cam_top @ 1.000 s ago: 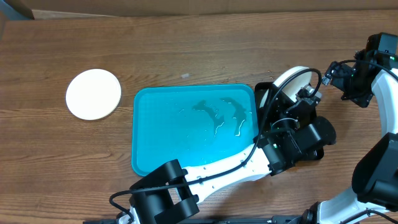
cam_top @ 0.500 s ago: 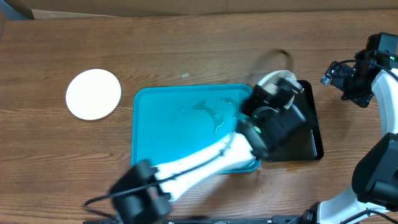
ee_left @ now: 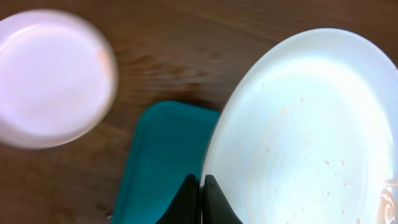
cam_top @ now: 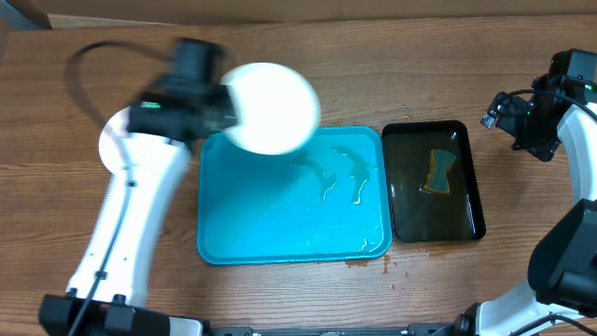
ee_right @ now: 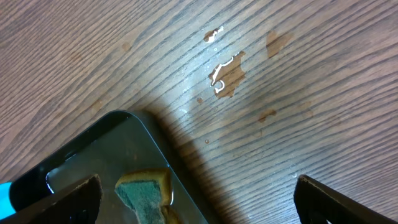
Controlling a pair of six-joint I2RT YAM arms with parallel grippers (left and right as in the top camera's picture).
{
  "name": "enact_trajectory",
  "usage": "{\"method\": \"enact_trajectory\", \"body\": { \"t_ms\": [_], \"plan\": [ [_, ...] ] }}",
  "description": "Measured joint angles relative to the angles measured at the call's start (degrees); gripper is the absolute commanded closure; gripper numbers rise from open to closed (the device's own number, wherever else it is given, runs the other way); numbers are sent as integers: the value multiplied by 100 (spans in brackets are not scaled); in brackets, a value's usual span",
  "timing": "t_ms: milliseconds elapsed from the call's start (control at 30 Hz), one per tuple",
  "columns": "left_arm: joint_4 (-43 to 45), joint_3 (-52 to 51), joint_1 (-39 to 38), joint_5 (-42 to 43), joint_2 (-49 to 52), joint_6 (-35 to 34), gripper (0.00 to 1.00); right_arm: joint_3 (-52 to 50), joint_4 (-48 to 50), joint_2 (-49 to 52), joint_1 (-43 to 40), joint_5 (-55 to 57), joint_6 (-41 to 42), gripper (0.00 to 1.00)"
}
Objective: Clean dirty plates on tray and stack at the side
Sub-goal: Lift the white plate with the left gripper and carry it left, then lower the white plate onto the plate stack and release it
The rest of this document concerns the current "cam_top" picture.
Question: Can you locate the teal plastic tray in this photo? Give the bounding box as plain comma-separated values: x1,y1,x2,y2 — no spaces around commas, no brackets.
197,126,393,265

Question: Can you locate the green yellow sponge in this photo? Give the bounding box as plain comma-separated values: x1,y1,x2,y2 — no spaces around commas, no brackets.
423,149,456,194

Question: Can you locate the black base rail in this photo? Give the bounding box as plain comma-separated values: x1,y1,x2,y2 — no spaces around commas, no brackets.
203,323,452,336

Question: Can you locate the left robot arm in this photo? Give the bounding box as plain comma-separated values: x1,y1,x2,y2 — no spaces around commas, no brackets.
38,38,237,335

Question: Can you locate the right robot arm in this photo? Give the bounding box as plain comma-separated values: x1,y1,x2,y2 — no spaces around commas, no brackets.
436,49,596,336

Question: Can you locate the black water tray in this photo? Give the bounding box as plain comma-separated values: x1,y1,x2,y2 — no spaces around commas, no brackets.
382,120,486,243

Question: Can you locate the white plate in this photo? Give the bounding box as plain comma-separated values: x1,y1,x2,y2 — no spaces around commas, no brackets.
98,106,130,175
221,63,321,155

